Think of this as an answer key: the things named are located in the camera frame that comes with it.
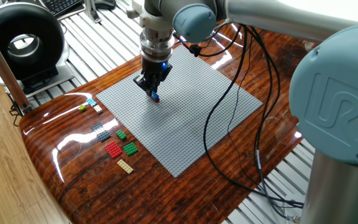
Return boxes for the green square Lego plate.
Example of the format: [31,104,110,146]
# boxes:
[122,142,139,157]

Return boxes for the black computer mouse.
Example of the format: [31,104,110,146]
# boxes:
[94,0,117,10]

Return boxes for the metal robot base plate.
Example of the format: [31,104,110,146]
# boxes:
[283,194,306,224]

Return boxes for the tan Lego plate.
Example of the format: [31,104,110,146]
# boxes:
[116,159,134,175]

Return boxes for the red Lego plate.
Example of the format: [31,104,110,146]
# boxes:
[104,141,124,159]

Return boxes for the black cable with ferrite bead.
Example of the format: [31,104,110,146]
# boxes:
[172,23,305,209]

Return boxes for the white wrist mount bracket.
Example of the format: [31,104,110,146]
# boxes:
[126,0,173,32]

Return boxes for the brown wooden pole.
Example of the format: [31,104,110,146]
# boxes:
[0,18,32,114]

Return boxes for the dark grey Lego plate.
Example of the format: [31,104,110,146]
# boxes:
[91,123,112,143]

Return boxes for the black keyboard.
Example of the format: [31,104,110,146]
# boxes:
[37,0,85,18]

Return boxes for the glossy wood-grain table mat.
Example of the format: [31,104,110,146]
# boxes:
[19,20,321,224]

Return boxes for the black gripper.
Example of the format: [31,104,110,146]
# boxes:
[132,58,173,96]

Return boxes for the aluminium bracket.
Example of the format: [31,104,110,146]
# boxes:
[83,0,102,24]

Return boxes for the black cable with grey sleeve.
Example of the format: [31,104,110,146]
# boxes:
[244,24,305,222]

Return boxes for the grey Lego baseplate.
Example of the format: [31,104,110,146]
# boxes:
[95,45,264,178]

